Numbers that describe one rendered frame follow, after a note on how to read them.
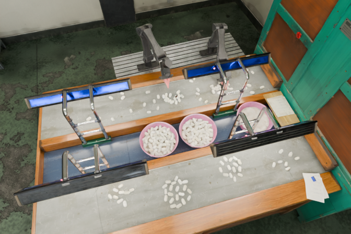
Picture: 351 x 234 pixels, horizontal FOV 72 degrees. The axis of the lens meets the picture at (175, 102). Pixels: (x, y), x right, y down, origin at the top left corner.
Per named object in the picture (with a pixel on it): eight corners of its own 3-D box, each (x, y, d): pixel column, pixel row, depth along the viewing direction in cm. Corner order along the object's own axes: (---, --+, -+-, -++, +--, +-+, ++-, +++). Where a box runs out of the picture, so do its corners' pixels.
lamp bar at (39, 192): (21, 189, 119) (13, 185, 113) (146, 160, 129) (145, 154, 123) (20, 206, 115) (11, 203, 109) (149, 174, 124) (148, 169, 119)
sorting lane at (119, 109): (43, 107, 184) (42, 106, 183) (260, 66, 213) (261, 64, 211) (41, 142, 168) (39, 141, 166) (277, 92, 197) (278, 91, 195)
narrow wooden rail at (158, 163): (43, 192, 155) (35, 187, 146) (294, 130, 184) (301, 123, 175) (43, 201, 152) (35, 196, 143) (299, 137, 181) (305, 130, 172)
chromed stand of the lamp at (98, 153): (84, 176, 160) (59, 148, 123) (115, 169, 163) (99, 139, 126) (86, 206, 149) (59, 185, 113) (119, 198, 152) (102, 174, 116)
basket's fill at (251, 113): (232, 113, 189) (234, 109, 184) (259, 107, 192) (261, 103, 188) (244, 138, 177) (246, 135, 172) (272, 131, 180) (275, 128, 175)
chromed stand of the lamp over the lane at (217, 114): (205, 99, 197) (213, 60, 160) (228, 94, 200) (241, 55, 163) (213, 118, 186) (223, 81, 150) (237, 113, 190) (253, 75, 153)
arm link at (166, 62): (175, 63, 177) (168, 48, 174) (165, 68, 174) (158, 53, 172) (170, 65, 187) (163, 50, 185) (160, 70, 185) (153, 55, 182)
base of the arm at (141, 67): (160, 59, 211) (157, 54, 215) (137, 65, 207) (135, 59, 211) (160, 66, 218) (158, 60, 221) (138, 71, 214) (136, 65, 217)
